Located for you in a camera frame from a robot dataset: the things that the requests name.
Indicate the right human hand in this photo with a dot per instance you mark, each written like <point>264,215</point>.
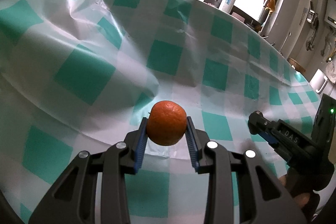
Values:
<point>301,198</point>

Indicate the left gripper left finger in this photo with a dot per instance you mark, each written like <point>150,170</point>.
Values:
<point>71,198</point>

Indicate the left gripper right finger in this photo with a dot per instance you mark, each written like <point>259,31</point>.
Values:
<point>241,187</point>

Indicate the teal checkered tablecloth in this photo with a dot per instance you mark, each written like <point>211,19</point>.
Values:
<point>80,74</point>

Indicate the large orange mandarin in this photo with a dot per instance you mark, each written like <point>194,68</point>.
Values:
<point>167,123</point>

